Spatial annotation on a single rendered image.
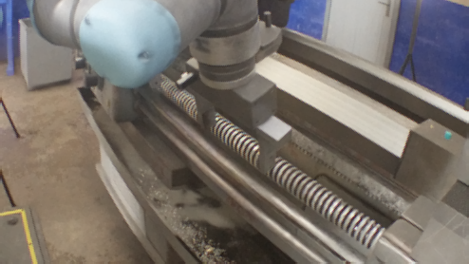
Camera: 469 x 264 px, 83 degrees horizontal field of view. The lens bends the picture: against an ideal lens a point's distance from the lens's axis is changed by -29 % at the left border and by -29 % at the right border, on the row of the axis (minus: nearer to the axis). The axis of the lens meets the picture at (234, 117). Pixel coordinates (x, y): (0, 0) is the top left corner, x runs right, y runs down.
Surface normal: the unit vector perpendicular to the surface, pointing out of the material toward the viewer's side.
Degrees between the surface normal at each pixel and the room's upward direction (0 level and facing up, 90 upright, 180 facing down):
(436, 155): 90
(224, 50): 110
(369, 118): 36
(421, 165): 90
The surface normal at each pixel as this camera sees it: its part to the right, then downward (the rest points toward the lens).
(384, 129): -0.36, -0.65
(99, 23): -0.41, 0.68
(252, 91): -0.08, -0.70
